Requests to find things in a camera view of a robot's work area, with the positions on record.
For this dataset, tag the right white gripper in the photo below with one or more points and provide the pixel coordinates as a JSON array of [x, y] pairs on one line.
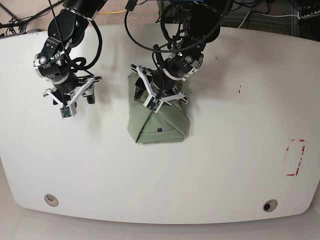
[[67, 102]]

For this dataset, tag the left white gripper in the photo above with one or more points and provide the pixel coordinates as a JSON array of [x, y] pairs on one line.
[[156, 93]]

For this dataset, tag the green T-shirt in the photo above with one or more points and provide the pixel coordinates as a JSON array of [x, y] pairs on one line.
[[168, 125]]

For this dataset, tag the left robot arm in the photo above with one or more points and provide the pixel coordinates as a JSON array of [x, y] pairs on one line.
[[188, 26]]

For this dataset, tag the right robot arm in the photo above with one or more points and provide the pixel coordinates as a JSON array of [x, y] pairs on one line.
[[71, 78]]

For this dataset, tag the black tripod stand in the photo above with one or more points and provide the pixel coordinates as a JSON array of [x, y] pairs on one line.
[[16, 25]]

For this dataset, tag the red tape rectangle marking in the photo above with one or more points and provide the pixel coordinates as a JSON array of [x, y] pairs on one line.
[[293, 157]]

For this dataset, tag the white power strip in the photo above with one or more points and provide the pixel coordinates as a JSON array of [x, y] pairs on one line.
[[309, 12]]

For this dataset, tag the left table cable grommet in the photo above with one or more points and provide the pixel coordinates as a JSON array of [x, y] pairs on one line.
[[51, 200]]

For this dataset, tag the table cable grommet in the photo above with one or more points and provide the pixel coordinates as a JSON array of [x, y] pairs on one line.
[[270, 205], [51, 200]]

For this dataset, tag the aluminium frame with cables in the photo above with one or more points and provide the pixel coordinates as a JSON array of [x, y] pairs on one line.
[[272, 9]]

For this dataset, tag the right table cable grommet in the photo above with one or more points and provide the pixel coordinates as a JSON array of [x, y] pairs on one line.
[[270, 205]]

